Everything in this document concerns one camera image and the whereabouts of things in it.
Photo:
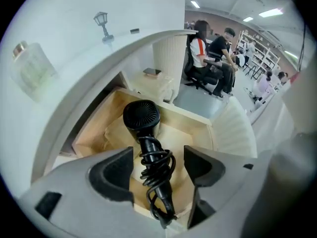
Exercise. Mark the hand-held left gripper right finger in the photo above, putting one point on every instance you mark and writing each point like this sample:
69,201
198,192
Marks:
223,190

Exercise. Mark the black office chair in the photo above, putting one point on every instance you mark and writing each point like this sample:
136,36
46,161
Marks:
190,68

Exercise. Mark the glass bottle with gold cap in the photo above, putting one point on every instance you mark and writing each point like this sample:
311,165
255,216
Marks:
33,71

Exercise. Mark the black hair dryer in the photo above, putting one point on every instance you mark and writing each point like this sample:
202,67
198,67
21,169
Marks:
141,115

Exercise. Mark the wooden drawer with white front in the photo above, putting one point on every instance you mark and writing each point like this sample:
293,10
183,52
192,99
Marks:
173,137

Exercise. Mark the small black flat object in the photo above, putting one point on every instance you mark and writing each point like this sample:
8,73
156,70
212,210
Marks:
134,30

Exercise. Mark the smartphone with pink case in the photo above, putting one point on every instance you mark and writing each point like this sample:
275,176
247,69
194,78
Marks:
152,71

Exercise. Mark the white shelving rack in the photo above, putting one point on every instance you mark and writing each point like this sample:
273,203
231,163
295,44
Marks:
260,53

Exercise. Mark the miniature black street lamp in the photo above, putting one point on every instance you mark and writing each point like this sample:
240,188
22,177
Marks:
101,20

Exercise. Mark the white vanity table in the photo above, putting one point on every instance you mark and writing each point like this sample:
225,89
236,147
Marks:
74,83

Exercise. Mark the rectangular ceiling light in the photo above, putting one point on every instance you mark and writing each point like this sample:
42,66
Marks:
270,12
195,4
248,19

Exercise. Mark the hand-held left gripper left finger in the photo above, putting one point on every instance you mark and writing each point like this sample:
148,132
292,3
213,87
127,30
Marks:
74,207

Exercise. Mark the white ribbed cabinet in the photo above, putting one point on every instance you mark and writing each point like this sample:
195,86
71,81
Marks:
169,58

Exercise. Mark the white stool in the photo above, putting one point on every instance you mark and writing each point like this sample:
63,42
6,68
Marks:
151,84

